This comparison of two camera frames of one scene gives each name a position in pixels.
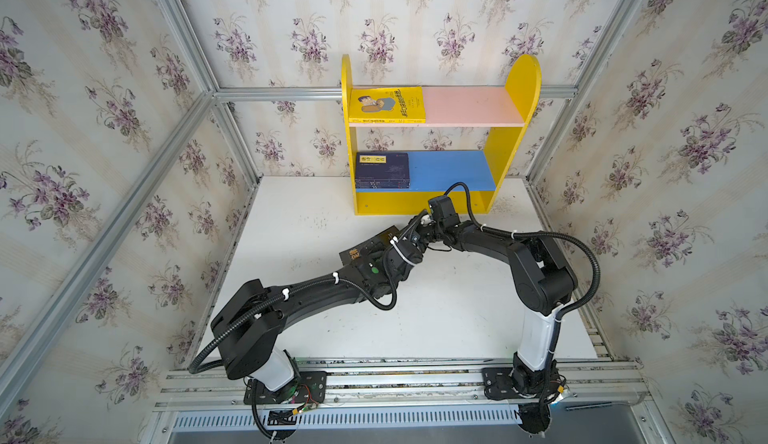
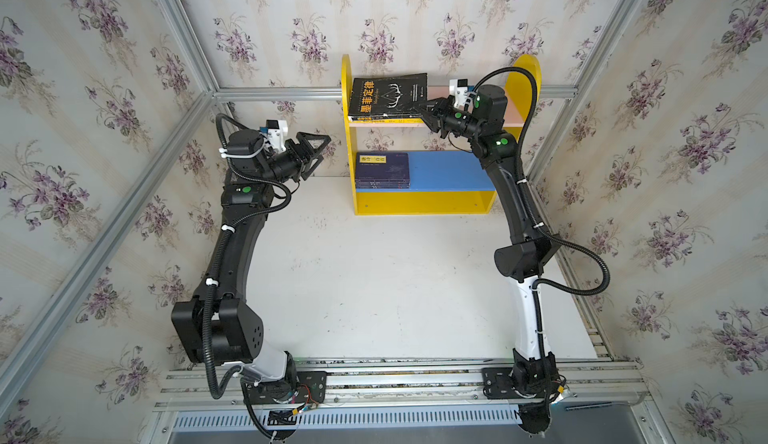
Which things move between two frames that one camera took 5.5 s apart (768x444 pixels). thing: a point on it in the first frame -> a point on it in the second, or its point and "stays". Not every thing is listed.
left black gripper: x=399 y=248 -> x=297 y=157
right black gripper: x=432 y=228 -> x=443 y=119
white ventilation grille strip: x=355 y=419 stays
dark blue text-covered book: x=382 y=166 stays
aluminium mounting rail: x=415 y=384 stays
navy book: x=382 y=181 stays
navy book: x=382 y=185 stays
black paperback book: x=349 y=255 -> x=400 y=94
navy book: x=382 y=183 stays
